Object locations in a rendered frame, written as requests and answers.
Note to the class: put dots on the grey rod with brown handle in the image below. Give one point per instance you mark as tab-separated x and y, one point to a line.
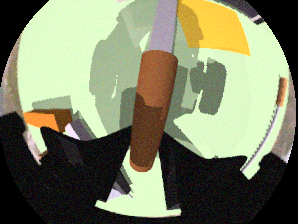
278	104

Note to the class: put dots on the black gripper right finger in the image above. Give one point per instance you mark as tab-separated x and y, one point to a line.
184	172

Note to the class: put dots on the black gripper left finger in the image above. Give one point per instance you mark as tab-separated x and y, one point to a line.
99	160

